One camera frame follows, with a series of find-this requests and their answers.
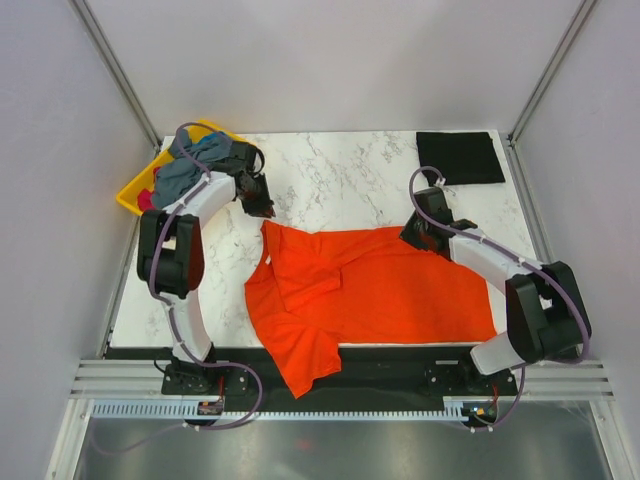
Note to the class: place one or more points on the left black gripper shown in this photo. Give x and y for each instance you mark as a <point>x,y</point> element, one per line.
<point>264,208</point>

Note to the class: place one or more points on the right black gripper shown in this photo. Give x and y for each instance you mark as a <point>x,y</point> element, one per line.
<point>407,235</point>

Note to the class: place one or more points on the orange t shirt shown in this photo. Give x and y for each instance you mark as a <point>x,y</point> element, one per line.
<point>312,292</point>

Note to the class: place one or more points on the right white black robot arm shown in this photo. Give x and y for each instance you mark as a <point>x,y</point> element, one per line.
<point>545,315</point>

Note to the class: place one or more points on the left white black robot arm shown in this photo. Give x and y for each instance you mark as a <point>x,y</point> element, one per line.
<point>170,257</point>

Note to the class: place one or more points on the teal blue t shirt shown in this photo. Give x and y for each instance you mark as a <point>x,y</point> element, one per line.
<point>216,139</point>

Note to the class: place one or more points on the grey t shirt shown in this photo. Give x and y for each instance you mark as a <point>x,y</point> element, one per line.
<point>176,178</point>

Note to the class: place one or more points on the folded black t shirt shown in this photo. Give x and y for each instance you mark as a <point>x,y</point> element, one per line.
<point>467,158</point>

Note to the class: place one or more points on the pink red t shirt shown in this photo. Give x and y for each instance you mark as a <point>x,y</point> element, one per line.
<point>144,199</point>

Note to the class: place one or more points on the yellow plastic bin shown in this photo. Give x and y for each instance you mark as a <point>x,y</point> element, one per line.
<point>145,180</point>

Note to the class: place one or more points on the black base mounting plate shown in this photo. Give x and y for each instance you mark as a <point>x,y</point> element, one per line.
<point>378,377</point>

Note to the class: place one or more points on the white slotted cable duct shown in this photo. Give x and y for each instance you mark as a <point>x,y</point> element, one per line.
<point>211,408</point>

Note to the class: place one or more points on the aluminium extrusion rail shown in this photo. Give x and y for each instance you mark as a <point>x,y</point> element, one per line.
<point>116,379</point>

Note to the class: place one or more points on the left aluminium frame post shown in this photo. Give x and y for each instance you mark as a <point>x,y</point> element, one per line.
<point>109,58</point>

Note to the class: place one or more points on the aluminium frame post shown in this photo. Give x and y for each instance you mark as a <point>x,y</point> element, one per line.
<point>567,40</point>
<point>109,58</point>

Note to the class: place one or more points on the right aluminium frame post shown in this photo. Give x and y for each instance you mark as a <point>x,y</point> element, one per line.
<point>567,40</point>

